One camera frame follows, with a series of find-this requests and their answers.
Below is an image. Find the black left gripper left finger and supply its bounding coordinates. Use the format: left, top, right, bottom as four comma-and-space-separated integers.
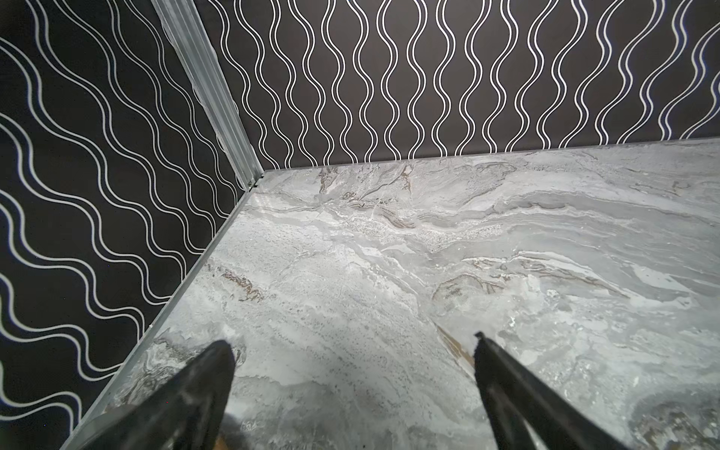
82, 340, 236, 449

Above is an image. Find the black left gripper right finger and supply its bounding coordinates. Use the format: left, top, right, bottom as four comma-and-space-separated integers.
474, 332, 627, 449

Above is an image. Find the aluminium corner frame post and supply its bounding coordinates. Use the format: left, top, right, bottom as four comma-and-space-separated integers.
152, 0, 264, 191

